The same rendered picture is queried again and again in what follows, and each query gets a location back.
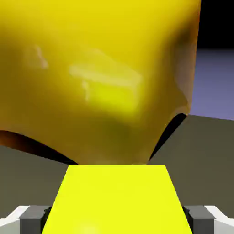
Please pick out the small yellow cube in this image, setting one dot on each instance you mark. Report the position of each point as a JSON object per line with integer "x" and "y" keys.
{"x": 117, "y": 199}

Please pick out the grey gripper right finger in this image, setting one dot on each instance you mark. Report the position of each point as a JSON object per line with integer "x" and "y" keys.
{"x": 202, "y": 222}

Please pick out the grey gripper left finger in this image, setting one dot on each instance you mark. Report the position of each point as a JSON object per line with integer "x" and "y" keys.
{"x": 30, "y": 222}

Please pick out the large yellow box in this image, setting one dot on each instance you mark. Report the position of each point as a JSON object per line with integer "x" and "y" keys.
{"x": 95, "y": 73}

